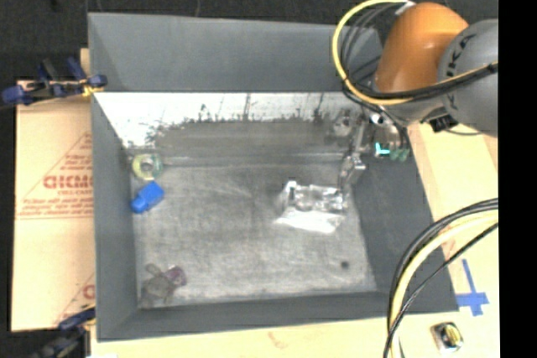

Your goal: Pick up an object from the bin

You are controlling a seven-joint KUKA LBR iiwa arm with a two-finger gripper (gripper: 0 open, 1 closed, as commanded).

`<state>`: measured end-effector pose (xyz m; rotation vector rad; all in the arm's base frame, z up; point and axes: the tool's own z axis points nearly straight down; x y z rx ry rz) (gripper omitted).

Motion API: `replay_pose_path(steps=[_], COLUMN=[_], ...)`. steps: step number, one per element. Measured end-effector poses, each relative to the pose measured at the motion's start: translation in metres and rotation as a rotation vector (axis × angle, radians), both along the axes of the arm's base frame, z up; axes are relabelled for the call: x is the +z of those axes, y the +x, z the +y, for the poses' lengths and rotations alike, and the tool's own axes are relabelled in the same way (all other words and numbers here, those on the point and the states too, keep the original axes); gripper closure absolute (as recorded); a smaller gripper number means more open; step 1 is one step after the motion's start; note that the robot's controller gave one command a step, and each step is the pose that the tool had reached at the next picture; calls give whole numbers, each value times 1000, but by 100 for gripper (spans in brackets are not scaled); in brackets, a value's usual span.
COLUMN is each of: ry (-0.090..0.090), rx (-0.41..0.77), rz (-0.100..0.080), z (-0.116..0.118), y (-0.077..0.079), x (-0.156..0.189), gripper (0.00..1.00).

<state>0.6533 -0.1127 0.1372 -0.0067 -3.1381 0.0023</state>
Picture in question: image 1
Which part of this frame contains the yellow-green ring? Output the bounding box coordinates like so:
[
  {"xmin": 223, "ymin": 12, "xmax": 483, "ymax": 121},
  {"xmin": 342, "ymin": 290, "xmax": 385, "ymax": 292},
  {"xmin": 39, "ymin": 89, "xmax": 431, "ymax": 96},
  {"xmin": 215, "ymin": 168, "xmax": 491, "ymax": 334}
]
[{"xmin": 131, "ymin": 153, "xmax": 164, "ymax": 181}]

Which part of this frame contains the clear plastic packet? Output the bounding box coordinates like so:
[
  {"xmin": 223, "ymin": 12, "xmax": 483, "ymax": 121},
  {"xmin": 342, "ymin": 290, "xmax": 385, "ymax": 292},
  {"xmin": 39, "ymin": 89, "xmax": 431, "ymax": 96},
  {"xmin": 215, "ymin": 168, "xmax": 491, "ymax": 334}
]
[{"xmin": 272, "ymin": 179, "xmax": 349, "ymax": 235}]

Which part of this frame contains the brown cardboard board red print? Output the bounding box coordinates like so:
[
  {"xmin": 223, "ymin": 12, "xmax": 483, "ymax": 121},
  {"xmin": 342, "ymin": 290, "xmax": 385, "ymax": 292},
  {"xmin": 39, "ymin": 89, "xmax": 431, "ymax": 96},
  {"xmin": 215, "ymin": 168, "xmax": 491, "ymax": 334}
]
[{"xmin": 10, "ymin": 79, "xmax": 98, "ymax": 333}]

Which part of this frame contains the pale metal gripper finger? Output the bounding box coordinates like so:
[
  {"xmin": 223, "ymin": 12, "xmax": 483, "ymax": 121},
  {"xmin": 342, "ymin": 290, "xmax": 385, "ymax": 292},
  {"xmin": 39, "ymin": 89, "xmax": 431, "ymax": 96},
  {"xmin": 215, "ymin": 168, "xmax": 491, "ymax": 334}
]
[
  {"xmin": 337, "ymin": 157, "xmax": 354, "ymax": 199},
  {"xmin": 351, "ymin": 157, "xmax": 368, "ymax": 186}
]

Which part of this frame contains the grey metal bin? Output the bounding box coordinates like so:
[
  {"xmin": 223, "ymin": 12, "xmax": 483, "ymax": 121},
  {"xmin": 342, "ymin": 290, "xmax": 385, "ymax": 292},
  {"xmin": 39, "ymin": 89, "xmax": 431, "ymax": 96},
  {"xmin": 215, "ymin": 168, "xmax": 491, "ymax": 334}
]
[{"xmin": 86, "ymin": 12, "xmax": 459, "ymax": 340}]

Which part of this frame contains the purple grey toy animal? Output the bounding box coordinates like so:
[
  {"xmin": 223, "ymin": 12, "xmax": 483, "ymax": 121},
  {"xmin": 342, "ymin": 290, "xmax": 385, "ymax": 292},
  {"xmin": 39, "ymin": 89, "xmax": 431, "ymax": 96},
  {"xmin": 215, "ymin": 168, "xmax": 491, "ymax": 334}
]
[{"xmin": 140, "ymin": 262, "xmax": 188, "ymax": 307}]

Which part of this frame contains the blue toy block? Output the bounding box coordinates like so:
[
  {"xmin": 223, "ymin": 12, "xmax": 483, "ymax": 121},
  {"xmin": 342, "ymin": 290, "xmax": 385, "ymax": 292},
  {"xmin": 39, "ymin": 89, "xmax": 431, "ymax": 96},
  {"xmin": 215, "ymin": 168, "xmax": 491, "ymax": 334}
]
[{"xmin": 129, "ymin": 180, "xmax": 165, "ymax": 215}]

